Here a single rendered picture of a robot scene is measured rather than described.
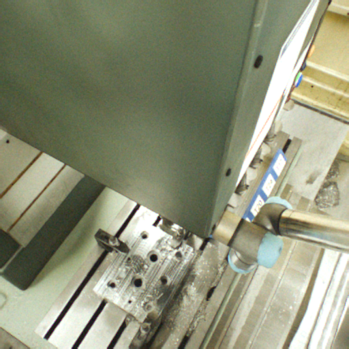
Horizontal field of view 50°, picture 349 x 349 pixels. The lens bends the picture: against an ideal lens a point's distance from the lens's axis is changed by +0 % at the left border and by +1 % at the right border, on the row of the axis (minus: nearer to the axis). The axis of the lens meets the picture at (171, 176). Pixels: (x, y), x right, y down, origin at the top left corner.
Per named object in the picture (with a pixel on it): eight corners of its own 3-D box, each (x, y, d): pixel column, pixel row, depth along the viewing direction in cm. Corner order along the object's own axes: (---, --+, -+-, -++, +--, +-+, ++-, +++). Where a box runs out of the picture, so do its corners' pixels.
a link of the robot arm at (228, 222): (230, 239, 81) (245, 210, 85) (211, 229, 82) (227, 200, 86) (223, 249, 88) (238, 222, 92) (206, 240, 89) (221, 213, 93)
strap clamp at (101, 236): (133, 255, 136) (129, 241, 123) (127, 263, 135) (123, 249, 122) (103, 238, 139) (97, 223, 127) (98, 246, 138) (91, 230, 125)
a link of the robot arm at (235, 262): (267, 249, 101) (279, 236, 91) (245, 281, 97) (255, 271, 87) (243, 232, 103) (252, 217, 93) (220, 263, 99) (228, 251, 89)
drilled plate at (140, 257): (195, 254, 132) (196, 249, 128) (153, 329, 120) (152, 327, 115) (141, 224, 138) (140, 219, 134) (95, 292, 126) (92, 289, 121)
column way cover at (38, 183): (101, 159, 157) (74, 67, 113) (25, 252, 137) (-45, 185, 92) (92, 154, 159) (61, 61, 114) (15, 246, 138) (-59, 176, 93)
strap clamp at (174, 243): (193, 229, 142) (195, 213, 129) (176, 258, 136) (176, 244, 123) (185, 225, 142) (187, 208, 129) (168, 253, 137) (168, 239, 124)
